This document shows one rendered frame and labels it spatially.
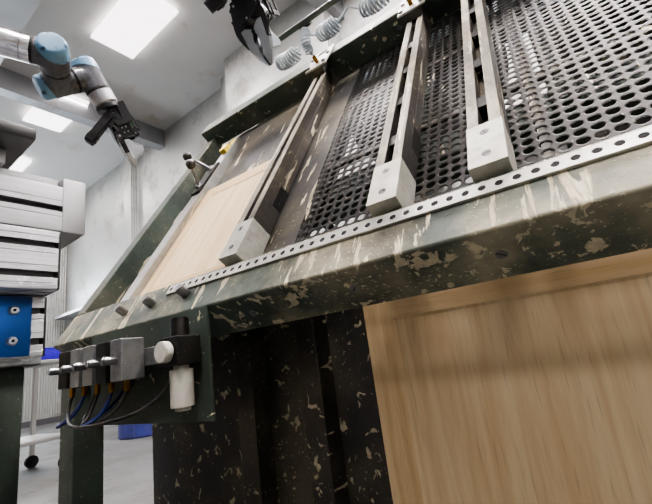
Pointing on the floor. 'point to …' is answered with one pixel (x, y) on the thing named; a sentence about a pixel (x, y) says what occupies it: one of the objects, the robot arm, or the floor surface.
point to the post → (5, 433)
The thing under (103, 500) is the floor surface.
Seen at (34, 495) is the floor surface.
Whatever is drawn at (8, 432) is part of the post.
